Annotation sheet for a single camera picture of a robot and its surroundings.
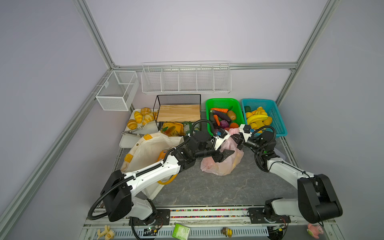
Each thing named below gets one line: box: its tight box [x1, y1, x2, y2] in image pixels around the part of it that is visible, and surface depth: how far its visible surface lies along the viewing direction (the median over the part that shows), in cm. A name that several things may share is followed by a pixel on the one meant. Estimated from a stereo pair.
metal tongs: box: [121, 125, 145, 137], surface depth 109 cm
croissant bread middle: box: [134, 111, 143, 124], surface depth 118 cm
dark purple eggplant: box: [209, 110, 232, 123], surface depth 117 cm
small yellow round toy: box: [227, 228, 233, 238], surface depth 69 cm
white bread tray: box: [119, 109, 159, 148], surface depth 111 cm
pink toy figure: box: [306, 223, 324, 239], surface depth 69 cm
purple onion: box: [220, 120, 230, 129], surface depth 107 cm
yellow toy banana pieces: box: [97, 225, 115, 240], surface depth 70 cm
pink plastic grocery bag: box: [200, 128, 245, 176], surface depth 78 cm
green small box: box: [172, 223, 190, 240], surface depth 70 cm
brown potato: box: [227, 110, 236, 121], surface depth 114 cm
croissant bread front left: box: [127, 119, 138, 130], surface depth 111 cm
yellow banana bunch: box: [246, 107, 272, 134], surface depth 111 cm
